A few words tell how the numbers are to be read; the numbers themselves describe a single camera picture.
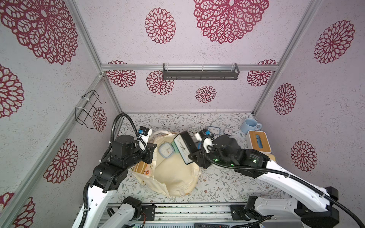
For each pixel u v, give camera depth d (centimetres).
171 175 85
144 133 53
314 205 38
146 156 56
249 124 109
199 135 56
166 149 92
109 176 41
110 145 45
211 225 69
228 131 106
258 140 100
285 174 41
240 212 73
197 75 87
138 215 65
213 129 107
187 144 62
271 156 90
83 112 75
